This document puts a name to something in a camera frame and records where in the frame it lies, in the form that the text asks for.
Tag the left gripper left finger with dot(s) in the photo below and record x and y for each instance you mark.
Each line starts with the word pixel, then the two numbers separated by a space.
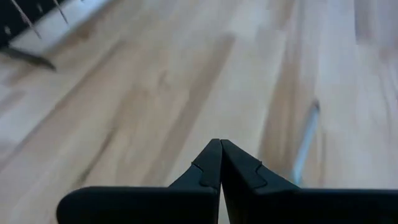
pixel 140 205

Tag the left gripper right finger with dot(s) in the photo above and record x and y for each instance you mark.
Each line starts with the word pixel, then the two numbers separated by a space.
pixel 311 208

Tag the grey black flathead screwdriver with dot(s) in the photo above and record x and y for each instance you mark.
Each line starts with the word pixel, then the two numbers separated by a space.
pixel 306 143

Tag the black metal pegboard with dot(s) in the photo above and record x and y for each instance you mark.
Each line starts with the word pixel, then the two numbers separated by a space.
pixel 12 21

